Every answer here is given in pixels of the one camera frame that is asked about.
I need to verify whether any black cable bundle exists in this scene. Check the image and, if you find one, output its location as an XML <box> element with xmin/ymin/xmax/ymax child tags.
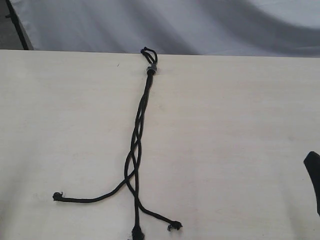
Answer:
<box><xmin>130</xmin><ymin>47</ymin><xmax>158</xmax><ymax>240</ymax></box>

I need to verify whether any grey backdrop cloth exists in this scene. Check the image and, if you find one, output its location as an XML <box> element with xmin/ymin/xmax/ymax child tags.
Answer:
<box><xmin>12</xmin><ymin>0</ymin><xmax>320</xmax><ymax>57</ymax></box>

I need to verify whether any black stand pole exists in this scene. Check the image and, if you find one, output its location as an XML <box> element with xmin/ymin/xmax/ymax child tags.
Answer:
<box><xmin>5</xmin><ymin>0</ymin><xmax>29</xmax><ymax>51</ymax></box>

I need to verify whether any grey metal cable clamp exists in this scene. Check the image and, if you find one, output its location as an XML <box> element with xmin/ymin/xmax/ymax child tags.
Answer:
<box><xmin>146</xmin><ymin>63</ymin><xmax>157</xmax><ymax>75</ymax></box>

